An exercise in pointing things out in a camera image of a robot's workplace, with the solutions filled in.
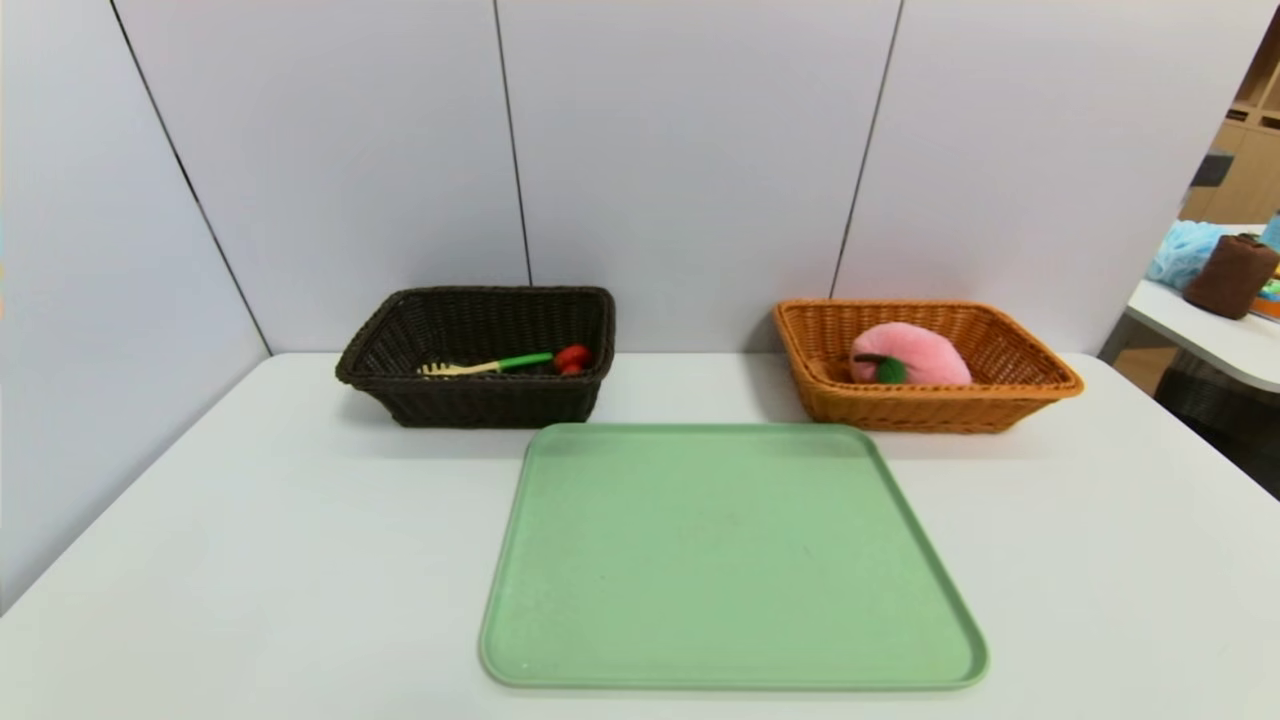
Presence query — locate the dark grey box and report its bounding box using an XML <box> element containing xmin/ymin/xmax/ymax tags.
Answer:
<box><xmin>1192</xmin><ymin>148</ymin><xmax>1239</xmax><ymax>189</ymax></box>

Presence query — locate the white side table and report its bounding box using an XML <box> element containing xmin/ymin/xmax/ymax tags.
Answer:
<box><xmin>1100</xmin><ymin>222</ymin><xmax>1280</xmax><ymax>393</ymax></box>

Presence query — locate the wooden shelf unit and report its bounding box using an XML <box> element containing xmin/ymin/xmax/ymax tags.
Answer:
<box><xmin>1180</xmin><ymin>10</ymin><xmax>1280</xmax><ymax>226</ymax></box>

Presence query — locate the dark brown wicker basket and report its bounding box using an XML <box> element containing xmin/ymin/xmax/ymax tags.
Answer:
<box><xmin>334</xmin><ymin>285</ymin><xmax>617</xmax><ymax>429</ymax></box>

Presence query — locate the light blue cloth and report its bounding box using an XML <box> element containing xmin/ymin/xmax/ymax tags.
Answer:
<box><xmin>1147</xmin><ymin>219</ymin><xmax>1236</xmax><ymax>291</ymax></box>

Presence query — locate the brown rolled towel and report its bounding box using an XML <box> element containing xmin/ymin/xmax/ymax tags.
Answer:
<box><xmin>1185</xmin><ymin>232</ymin><xmax>1280</xmax><ymax>321</ymax></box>

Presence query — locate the light green plastic tray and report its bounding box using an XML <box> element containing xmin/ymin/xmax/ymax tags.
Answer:
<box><xmin>478</xmin><ymin>422</ymin><xmax>992</xmax><ymax>693</ymax></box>

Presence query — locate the orange wicker basket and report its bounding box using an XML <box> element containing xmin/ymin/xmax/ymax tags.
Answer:
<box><xmin>773</xmin><ymin>298</ymin><xmax>1087</xmax><ymax>435</ymax></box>

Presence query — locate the dark ribbed bin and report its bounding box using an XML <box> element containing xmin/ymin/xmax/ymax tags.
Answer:
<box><xmin>1155</xmin><ymin>350</ymin><xmax>1280</xmax><ymax>496</ymax></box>

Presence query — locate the pink plush peach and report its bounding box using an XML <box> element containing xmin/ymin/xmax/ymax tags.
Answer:
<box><xmin>850</xmin><ymin>321</ymin><xmax>974</xmax><ymax>386</ymax></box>

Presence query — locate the yellow spaghetti spoon green handle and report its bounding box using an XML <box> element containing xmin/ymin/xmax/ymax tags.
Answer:
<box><xmin>418</xmin><ymin>352</ymin><xmax>555</xmax><ymax>379</ymax></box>

